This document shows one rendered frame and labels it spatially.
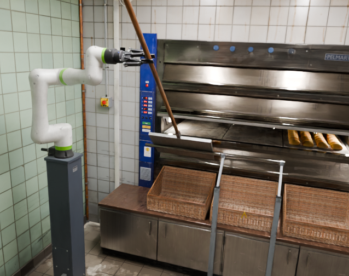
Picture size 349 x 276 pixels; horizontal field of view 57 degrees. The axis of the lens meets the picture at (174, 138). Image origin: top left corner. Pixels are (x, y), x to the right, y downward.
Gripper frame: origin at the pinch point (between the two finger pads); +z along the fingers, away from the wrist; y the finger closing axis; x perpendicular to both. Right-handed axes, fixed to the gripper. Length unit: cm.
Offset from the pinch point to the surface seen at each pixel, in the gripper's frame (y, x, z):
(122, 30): -97, -79, -75
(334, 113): -49, -117, 125
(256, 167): -5, -155, 66
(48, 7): -77, -34, -123
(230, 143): -21, -143, 40
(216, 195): 40, -117, 39
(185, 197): 32, -171, 2
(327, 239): 53, -141, 127
